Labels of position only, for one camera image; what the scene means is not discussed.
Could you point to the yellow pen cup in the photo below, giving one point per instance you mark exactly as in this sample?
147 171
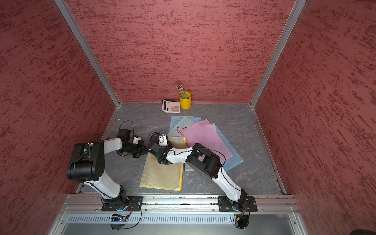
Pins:
186 100

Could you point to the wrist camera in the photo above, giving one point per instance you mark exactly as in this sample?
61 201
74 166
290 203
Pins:
162 139
128 136

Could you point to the coloured pencils bundle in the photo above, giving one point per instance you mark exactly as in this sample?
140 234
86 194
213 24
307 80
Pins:
182 92

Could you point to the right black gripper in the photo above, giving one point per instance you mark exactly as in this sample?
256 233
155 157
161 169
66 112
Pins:
170 144

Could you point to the aluminium corner post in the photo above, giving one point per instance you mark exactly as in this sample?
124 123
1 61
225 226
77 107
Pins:
72 23
287 30

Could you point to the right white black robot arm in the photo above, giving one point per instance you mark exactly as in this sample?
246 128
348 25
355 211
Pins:
206 163

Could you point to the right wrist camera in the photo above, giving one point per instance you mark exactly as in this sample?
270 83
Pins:
162 139

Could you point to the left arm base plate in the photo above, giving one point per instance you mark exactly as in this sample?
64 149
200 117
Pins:
131 203

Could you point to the left aluminium corner post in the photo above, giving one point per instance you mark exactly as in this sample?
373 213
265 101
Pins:
72 23

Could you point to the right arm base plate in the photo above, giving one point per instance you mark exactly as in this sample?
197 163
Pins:
227 205

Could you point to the pink mesh document bag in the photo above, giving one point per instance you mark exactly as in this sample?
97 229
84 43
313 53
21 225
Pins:
205 134

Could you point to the pink desk calculator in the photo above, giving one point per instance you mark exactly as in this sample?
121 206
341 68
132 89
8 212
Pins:
171 107

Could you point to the aluminium front rail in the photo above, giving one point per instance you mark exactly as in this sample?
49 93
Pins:
87 208

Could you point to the white mesh document bag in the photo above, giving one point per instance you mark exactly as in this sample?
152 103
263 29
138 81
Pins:
187 167

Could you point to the light blue document bag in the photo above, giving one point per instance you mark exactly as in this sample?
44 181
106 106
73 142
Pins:
183 121

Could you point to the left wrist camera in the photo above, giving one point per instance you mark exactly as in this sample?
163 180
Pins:
128 136

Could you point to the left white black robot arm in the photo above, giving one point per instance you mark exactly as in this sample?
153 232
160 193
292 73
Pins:
87 166

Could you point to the green mesh document bag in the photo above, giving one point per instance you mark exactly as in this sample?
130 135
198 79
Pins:
175 133

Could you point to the yellow mesh document bag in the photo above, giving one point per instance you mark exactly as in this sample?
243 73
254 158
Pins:
163 177

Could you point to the right aluminium corner post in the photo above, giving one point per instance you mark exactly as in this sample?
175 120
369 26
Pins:
287 30

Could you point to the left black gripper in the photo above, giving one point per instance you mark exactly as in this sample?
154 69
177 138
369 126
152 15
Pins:
141 146

